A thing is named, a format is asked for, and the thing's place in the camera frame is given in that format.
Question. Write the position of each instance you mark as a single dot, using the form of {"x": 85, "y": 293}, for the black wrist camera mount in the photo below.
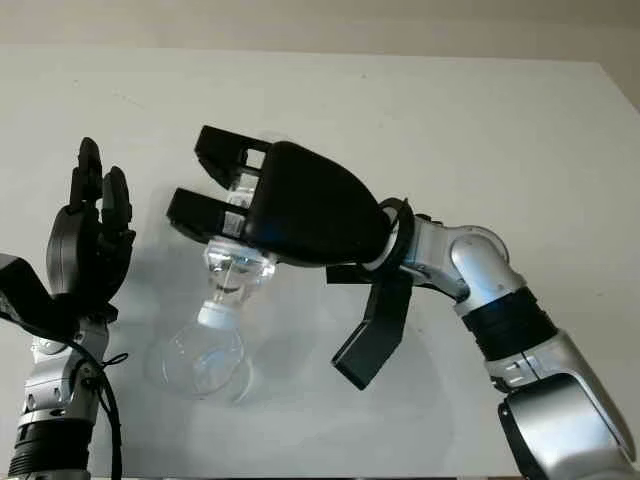
{"x": 380, "y": 330}
{"x": 25, "y": 295}

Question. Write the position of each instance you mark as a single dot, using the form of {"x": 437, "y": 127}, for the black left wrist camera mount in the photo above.
{"x": 25, "y": 295}

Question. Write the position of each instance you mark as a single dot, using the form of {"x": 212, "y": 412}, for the clear plastic water bottle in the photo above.
{"x": 235, "y": 270}

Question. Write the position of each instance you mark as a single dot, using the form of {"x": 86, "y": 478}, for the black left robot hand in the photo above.
{"x": 80, "y": 250}

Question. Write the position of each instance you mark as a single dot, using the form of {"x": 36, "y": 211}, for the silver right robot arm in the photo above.
{"x": 550, "y": 440}

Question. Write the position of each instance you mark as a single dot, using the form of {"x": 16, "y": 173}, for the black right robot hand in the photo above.
{"x": 310, "y": 210}

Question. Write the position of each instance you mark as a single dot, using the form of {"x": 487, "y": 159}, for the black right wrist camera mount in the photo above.
{"x": 380, "y": 330}

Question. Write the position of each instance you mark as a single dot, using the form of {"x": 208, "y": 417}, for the clear plastic cup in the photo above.
{"x": 200, "y": 372}

